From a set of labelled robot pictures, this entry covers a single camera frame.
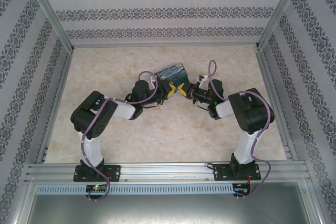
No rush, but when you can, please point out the aluminium mounting rail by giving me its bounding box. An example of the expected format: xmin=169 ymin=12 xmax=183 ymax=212
xmin=24 ymin=160 xmax=311 ymax=183

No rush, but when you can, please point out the left controller circuit board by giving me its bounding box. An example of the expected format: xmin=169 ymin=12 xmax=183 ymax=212
xmin=86 ymin=185 xmax=109 ymax=194

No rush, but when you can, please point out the aluminium left corner post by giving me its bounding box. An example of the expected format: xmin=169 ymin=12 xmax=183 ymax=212
xmin=22 ymin=0 xmax=75 ymax=52

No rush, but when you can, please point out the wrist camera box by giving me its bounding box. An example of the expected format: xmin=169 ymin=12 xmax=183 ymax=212
xmin=197 ymin=74 xmax=211 ymax=86
xmin=148 ymin=75 xmax=159 ymax=89

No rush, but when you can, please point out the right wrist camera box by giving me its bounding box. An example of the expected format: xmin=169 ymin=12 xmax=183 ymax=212
xmin=197 ymin=74 xmax=211 ymax=86

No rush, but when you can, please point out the controller circuit board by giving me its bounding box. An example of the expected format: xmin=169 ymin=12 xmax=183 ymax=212
xmin=86 ymin=185 xmax=109 ymax=194
xmin=234 ymin=183 xmax=252 ymax=196

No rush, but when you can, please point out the grey sheet metal panel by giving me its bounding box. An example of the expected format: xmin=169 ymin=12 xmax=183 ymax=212
xmin=25 ymin=182 xmax=320 ymax=224

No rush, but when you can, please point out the aluminium corner post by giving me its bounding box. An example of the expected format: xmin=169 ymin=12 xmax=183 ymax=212
xmin=22 ymin=0 xmax=75 ymax=52
xmin=255 ymin=0 xmax=308 ymax=51

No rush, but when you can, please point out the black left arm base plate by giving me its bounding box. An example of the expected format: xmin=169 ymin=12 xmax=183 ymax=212
xmin=73 ymin=165 xmax=122 ymax=183

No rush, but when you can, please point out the slotted grey cable duct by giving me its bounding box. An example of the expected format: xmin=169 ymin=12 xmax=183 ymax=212
xmin=35 ymin=184 xmax=235 ymax=195

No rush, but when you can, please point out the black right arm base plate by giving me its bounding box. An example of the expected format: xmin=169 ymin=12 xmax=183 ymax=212
xmin=213 ymin=163 xmax=262 ymax=182

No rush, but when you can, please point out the right controller circuit board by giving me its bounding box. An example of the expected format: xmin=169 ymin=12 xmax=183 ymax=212
xmin=234 ymin=183 xmax=252 ymax=196

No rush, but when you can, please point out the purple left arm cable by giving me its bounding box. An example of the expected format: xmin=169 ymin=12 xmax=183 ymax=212
xmin=81 ymin=70 xmax=160 ymax=201

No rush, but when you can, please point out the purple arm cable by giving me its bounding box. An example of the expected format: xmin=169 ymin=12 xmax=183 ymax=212
xmin=81 ymin=70 xmax=160 ymax=201
xmin=207 ymin=59 xmax=274 ymax=200

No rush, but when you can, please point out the aluminium left side rail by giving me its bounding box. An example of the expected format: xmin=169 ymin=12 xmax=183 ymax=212
xmin=35 ymin=48 xmax=75 ymax=164

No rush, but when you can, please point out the aluminium right corner post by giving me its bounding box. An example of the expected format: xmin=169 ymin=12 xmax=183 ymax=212
xmin=255 ymin=0 xmax=308 ymax=51

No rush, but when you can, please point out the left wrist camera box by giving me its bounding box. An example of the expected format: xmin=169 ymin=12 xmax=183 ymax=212
xmin=148 ymin=75 xmax=159 ymax=89

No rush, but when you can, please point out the aluminium right side rail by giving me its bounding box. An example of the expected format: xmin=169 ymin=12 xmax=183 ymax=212
xmin=255 ymin=47 xmax=299 ymax=161

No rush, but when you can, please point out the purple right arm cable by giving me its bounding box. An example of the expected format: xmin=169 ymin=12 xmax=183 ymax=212
xmin=207 ymin=59 xmax=274 ymax=200

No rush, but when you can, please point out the starry night print box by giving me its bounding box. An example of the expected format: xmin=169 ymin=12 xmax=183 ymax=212
xmin=154 ymin=62 xmax=190 ymax=86

